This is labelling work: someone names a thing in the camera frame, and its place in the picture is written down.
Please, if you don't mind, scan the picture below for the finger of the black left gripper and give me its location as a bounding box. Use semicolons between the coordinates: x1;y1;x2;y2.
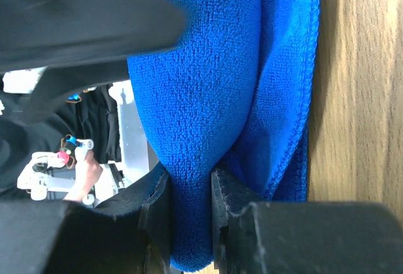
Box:
1;0;186;123

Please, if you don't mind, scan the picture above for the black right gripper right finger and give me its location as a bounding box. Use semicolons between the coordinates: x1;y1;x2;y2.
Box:
211;169;402;273

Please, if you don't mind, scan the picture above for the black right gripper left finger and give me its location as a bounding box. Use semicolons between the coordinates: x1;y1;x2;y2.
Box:
1;169;171;273

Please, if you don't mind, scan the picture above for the blue towel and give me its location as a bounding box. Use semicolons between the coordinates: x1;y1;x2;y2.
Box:
128;0;320;271

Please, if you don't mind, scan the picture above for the operator's bare hand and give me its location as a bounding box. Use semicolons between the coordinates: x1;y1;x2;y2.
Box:
63;150;103;202

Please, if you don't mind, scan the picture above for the white teleoperation leader device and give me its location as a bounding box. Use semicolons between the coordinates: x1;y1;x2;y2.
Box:
17;134;94;201

